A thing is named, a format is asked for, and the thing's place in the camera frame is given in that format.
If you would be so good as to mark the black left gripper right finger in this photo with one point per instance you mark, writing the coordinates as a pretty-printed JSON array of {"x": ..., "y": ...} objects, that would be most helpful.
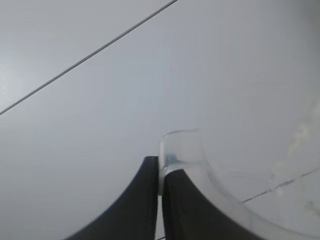
[{"x": 185, "y": 215}]

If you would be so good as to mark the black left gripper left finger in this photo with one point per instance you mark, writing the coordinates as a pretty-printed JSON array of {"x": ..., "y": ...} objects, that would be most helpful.
[{"x": 135, "y": 212}]

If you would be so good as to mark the clear plastic measuring cup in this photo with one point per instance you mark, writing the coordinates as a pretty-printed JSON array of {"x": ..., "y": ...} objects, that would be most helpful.
[{"x": 190, "y": 150}]

